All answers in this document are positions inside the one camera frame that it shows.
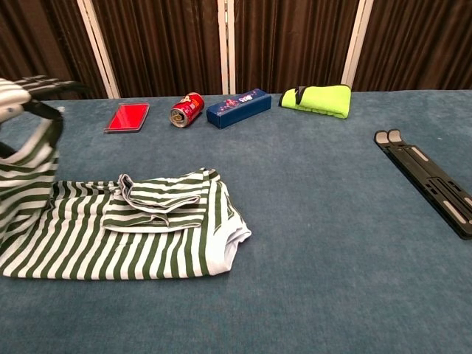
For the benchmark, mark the red flat card case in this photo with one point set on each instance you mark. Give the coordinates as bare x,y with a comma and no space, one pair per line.
127,118

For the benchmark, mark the red soda can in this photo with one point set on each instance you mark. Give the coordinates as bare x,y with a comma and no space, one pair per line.
188,108

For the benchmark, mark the green folded cloth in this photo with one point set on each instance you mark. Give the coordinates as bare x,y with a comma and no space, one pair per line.
321,99

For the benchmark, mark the blue rectangular box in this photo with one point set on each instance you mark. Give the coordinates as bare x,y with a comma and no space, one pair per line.
237,107

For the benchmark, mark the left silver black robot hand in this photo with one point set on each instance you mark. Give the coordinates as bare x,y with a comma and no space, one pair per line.
13,97

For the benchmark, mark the green white striped shirt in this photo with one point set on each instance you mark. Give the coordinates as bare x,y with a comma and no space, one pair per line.
110,243

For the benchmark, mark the black folding laptop stand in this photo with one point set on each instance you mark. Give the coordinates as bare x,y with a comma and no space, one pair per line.
427,177

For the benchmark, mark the white partition post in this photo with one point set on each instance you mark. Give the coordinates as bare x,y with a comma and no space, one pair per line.
357,44
99,48
222,48

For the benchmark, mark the dark brown curtain panel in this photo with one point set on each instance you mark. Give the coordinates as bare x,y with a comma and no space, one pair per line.
291,44
420,44
37,40
158,44

